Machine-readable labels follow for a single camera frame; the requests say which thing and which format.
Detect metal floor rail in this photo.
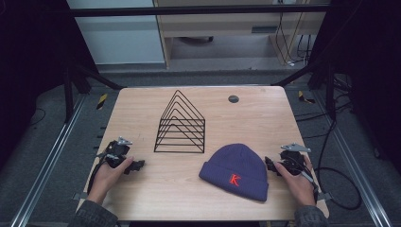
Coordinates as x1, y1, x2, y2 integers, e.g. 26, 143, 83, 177
9, 94, 87, 227
315, 90, 393, 227

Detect black wire rack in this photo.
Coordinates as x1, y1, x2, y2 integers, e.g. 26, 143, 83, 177
153, 89, 206, 155

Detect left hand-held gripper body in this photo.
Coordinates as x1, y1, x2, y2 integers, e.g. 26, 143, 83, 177
97, 135, 133, 168

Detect left hand-held gripper cable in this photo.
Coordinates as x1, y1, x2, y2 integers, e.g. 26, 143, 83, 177
86, 156, 107, 195

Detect bundle of hanging desk cables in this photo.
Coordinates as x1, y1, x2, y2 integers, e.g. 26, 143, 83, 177
274, 0, 313, 68

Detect hand-held gripper cable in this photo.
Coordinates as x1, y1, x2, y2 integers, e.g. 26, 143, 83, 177
86, 156, 107, 195
301, 164, 320, 203

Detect purple knit beanie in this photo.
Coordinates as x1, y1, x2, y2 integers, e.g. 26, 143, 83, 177
198, 143, 270, 202

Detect black floor cable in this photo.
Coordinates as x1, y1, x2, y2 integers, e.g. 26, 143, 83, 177
314, 108, 363, 211

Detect right hand-held gripper cable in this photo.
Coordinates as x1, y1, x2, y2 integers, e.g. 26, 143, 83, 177
301, 164, 320, 203

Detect person's right hand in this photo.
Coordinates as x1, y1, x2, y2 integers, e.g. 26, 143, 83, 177
272, 155, 318, 208

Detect black horizontal frame bar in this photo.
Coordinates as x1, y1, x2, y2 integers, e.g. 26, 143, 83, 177
68, 4, 331, 18

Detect dark curtain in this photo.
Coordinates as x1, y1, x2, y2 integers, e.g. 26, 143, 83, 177
0, 0, 98, 165
310, 0, 401, 174

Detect person's left hand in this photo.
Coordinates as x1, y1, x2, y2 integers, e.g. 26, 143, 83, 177
86, 156, 135, 206

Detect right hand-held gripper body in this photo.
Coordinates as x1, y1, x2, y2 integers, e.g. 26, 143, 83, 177
278, 142, 312, 177

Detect light wooden desk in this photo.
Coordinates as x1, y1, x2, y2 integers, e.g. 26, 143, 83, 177
153, 0, 330, 69

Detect yellow black hazard tape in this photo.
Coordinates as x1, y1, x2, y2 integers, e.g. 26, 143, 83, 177
96, 93, 109, 111
297, 90, 317, 105

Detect black metal stand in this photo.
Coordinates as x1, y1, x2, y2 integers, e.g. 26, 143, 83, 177
270, 61, 337, 121
61, 61, 126, 124

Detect white cabinet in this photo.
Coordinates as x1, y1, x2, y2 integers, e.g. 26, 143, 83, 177
66, 0, 166, 66

